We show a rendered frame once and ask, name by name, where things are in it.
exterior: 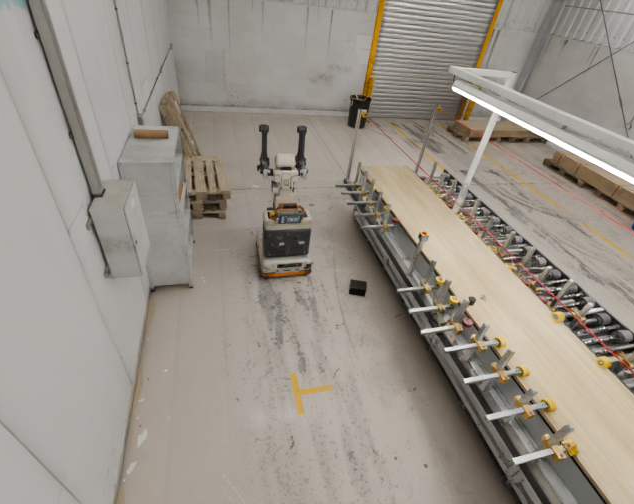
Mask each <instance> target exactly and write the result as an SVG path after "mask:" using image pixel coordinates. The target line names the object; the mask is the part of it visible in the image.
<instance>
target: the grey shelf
mask: <svg viewBox="0 0 634 504"><path fill-rule="evenodd" d="M134 129H146V130H168V134H169V139H166V138H135V137H134V133H133V130H134ZM178 136H179V137H178ZM178 138H179V139H178ZM177 142H178V146H177ZM179 143H180V144H179ZM179 145H180V146H179ZM178 149H179V153H178ZM180 150H181V151H180ZM180 152H181V153H180ZM117 163H118V166H119V170H120V174H121V178H122V180H132V181H133V180H135V184H136V188H137V192H138V196H139V200H140V205H141V209H142V213H143V217H144V221H145V225H146V229H147V234H148V238H149V242H150V247H149V252H148V257H147V262H146V267H145V268H146V272H147V275H148V279H149V283H150V287H151V292H155V288H154V286H163V285H174V284H186V283H188V282H189V288H193V283H192V259H193V243H195V240H194V233H193V226H192V218H191V210H190V204H189V197H188V190H187V182H186V175H185V168H184V161H183V154H182V146H181V139H180V132H179V126H141V125H134V126H133V129H132V131H131V133H130V136H129V138H128V140H127V143H126V145H125V147H124V149H123V152H122V154H121V156H120V159H119V161H118V162H117ZM182 165H183V166H182ZM181 170H182V173H181ZM183 173H184V174H183ZM182 177H183V180H182ZM179 181H180V182H182V183H183V190H182V196H181V201H179V195H178V188H179ZM184 181H185V182H184ZM186 194H187V195H186ZM176 197H177V198H176ZM174 198H175V202H174ZM185 198H186V201H185ZM187 200H188V201H187ZM175 204H176V208H175ZM177 204H178V205H177ZM186 204H187V207H186ZM177 206H178V207H177ZM176 210H177V213H176ZM189 225H190V228H189ZM191 229H192V230H191ZM190 232H191V234H190ZM152 287H153V288H152Z"/></svg>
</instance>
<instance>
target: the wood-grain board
mask: <svg viewBox="0 0 634 504"><path fill-rule="evenodd" d="M360 170H361V172H362V173H363V174H364V172H365V170H368V175H367V178H369V180H368V181H369V182H370V184H371V182H372V178H373V177H375V178H376V181H375V186H374V187H375V190H376V192H377V193H378V194H379V191H382V192H383V195H382V197H383V199H382V200H383V201H384V203H385V204H386V205H387V203H388V202H391V204H392V205H391V209H390V211H391V212H392V213H393V215H394V216H395V217H396V218H398V219H399V223H400V224H401V226H402V227H403V228H404V230H405V231H406V232H407V234H408V235H409V236H410V238H411V239H412V240H413V242H414V243H415V244H416V246H417V245H418V242H419V239H418V235H419V232H420V231H426V232H427V233H428V234H429V235H430V236H429V238H428V241H424V244H423V247H422V249H421V253H422V254H423V255H424V257H425V258H426V259H427V261H428V262H429V263H431V261H432V260H433V259H435V260H436V261H437V263H436V266H435V268H434V270H435V272H436V273H437V274H438V276H440V277H442V278H444V283H445V281H446V279H450V280H451V281H452V283H451V285H450V287H449V290H450V292H451V293H452V294H453V296H456V297H458V298H459V302H458V303H459V304H460V305H461V303H462V301H463V300H464V299H466V298H469V296H473V297H475V298H476V302H475V304H474V305H473V306H469V305H468V306H469V307H468V308H466V310H465V312H466V313H467V315H468V316H469V317H470V319H471V320H472V321H473V323H474V324H475V326H476V327H477V328H478V330H479V329H480V328H481V326H482V325H483V323H486V322H488V324H489V325H490V327H489V329H488V330H487V332H486V334H485V335H484V338H485V339H486V340H487V341H491V340H494V338H496V337H504V338H505V339H506V340H507V346H506V347H503V348H497V347H496V346H491V347H492V349H493V350H494V351H495V353H496V354H497V355H498V357H499V358H500V359H501V358H502V356H503V355H504V354H505V352H506V351H507V350H508V349H511V348H512V349H513V350H514V351H515V352H516V353H515V354H514V355H513V357H512V358H511V359H510V360H509V362H508V363H507V364H506V367H507V369H508V370H513V369H515V368H516V366H519V365H526V366H527V367H528V368H529V369H530V375H529V376H528V377H523V378H521V377H519V376H518V375H516V376H513V377H514V378H515V380H516V381H517V382H518V384H519V385H520V386H521V388H522V389H523V390H524V392H525V393H526V392H527V391H528V390H529V389H530V388H533V387H535V389H536V390H537V391H538V393H537V394H536V395H535V396H534V397H533V398H532V399H531V401H532V403H533V404H538V403H540V401H541V400H542V399H545V398H552V399H554V400H555V402H556V403H557V410H555V411H551V412H546V411H545V410H538V411H539V412H540V413H541V415H542V416H543V417H544V419H545V420H546V421H547V423H548V424H549V426H550V427H551V428H552V430H553V431H554V432H555V433H556V432H557V431H558V430H559V429H561V428H562V427H563V426H564V425H566V424H571V426H572V427H573V428H574V429H575V430H574V431H573V432H571V433H570V434H569V435H568V436H566V437H565V438H564V439H563V440H561V442H562V441H564V440H567V439H570V440H571V441H574V442H575V443H576V444H577V449H578V450H579V453H577V454H575V455H573V456H572V457H573V458H574V459H575V461H576V462H577V463H578V465H579V466H580V467H581V469H582V470H583V471H584V473H585V474H586V476H587V477H588V478H589V480H590V481H591V482H592V484H593V485H594V486H595V488H596V489H597V490H598V492H599V493H600V494H601V496H602V497H603V499H604V500H605V501H606V503H607V504H634V395H633V394H632V393H631V392H630V391H629V390H628V389H627V388H626V387H625V386H624V385H623V383H622V382H621V381H620V380H619V379H618V378H617V377H616V376H615V375H614V374H613V373H612V372H611V371H610V370H609V369H608V368H600V367H598V366H597V365H596V362H595V360H596V358H597V357H596V356H595V355H594V354H593V353H592V352H591V351H590V350H589V349H588V348H587V347H586V346H585V345H584V344H583V343H582V342H581V341H580V340H579V339H578V338H577V337H576V336H575V335H574V334H573V333H572V332H571V331H570V330H569V329H568V328H567V327H566V326H565V325H564V324H563V323H562V322H561V321H559V322H556V321H554V320H553V319H552V317H551V315H552V312H551V311H550V310H549V308H548V307H547V306H546V305H545V304H544V303H543V302H542V301H541V300H540V299H539V298H538V297H537V296H536V295H535V294H534V293H533V292H532V291H531V290H530V289H529V288H528V287H527V286H526V285H525V284H524V283H523V282H522V281H521V280H520V279H519V278H518V277H517V276H516V275H515V274H514V273H513V272H512V271H511V270H510V269H509V268H508V267H507V266H506V265H505V264H504V263H503V262H502V261H501V260H500V259H499V258H498V257H497V256H496V255H495V254H494V253H493V252H492V251H491V250H490V249H489V248H488V247H487V246H486V245H485V244H484V243H483V242H482V241H481V240H480V239H479V238H478V237H477V236H476V235H475V233H474V232H473V231H472V230H471V229H470V228H469V227H468V226H467V225H466V224H465V223H464V222H463V221H462V220H461V219H460V218H459V217H458V216H457V215H456V214H455V213H454V212H453V211H452V210H451V209H450V208H449V207H448V206H447V205H446V204H445V203H444V202H443V201H442V200H441V199H440V198H439V197H438V196H437V195H436V194H435V193H434V192H433V191H432V190H431V189H430V188H429V187H428V186H427V185H426V184H425V183H424V182H423V181H422V180H421V179H420V178H419V177H418V176H417V175H416V174H415V173H414V172H413V171H412V170H411V169H410V168H409V167H408V166H361V169H360ZM483 294H484V295H485V296H486V299H487V300H486V301H483V300H480V299H479V298H478V297H480V295H483Z"/></svg>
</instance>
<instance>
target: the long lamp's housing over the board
mask: <svg viewBox="0 0 634 504"><path fill-rule="evenodd" d="M453 88H456V89H458V90H460V91H462V92H464V93H466V94H468V95H470V96H472V97H474V98H476V99H478V100H480V101H482V102H484V103H486V104H488V105H490V106H492V107H494V108H496V109H498V110H500V111H502V112H503V113H505V114H507V115H509V116H511V117H513V118H515V119H517V120H519V121H521V122H523V123H525V124H527V125H529V126H531V127H533V128H535V129H537V130H539V131H541V132H543V133H545V134H547V135H549V136H551V137H553V138H555V139H557V140H559V141H561V142H562V143H564V144H566V145H568V146H570V147H572V148H574V149H576V150H578V151H580V152H582V153H584V154H586V155H588V156H590V157H592V158H594V159H596V160H598V161H600V162H602V163H604V164H606V165H608V166H610V167H612V168H614V169H616V170H618V171H620V172H621V173H623V174H625V175H627V176H629V177H631V178H633V179H634V159H632V158H630V157H628V156H626V155H623V154H621V153H619V152H617V151H615V150H613V149H610V148H608V147H606V146H604V145H602V144H600V143H597V142H595V141H593V140H591V139H589V138H587V137H584V136H582V135H580V134H578V133H576V132H574V131H572V130H569V129H567V128H566V129H562V127H563V126H561V125H559V124H556V123H554V122H552V121H550V120H548V119H546V118H543V117H541V116H539V115H537V114H535V113H533V112H531V111H528V110H526V109H524V108H522V107H520V106H518V105H515V104H513V103H511V102H509V101H507V100H505V99H502V98H500V97H498V96H496V95H494V94H492V93H489V92H487V91H485V90H483V89H481V90H479V89H478V88H479V87H477V86H474V85H472V84H470V83H468V82H466V81H464V80H456V81H455V82H454V83H453V85H452V89H451V90H453Z"/></svg>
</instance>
